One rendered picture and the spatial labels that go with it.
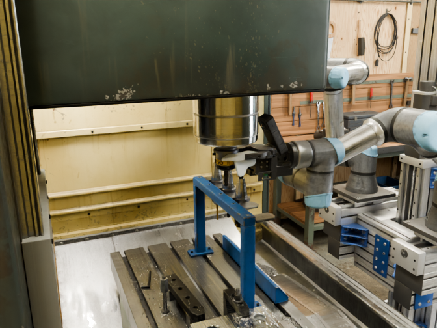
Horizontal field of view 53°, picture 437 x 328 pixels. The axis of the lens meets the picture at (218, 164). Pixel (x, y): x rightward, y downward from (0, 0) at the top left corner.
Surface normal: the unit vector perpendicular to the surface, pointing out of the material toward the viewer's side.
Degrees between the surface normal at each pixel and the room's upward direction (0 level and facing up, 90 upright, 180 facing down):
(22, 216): 90
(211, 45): 90
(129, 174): 90
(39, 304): 90
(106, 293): 24
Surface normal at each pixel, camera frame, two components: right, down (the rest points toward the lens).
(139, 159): 0.38, 0.24
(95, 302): 0.14, -0.78
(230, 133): 0.09, 0.26
